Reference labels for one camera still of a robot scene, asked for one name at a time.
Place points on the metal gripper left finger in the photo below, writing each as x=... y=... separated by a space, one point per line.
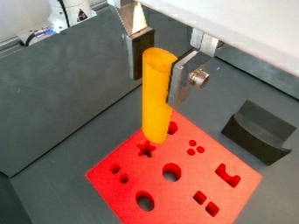
x=137 y=35

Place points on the yellow oval peg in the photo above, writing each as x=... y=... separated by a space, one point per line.
x=156 y=111

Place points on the dark grey raised panel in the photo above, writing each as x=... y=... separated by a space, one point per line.
x=56 y=84

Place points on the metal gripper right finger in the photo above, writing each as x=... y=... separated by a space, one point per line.
x=188 y=72

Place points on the black curved block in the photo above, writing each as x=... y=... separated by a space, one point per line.
x=259 y=132

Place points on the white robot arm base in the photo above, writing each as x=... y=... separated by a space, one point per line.
x=67 y=13

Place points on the red shape-sorting board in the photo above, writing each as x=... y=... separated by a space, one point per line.
x=187 y=181

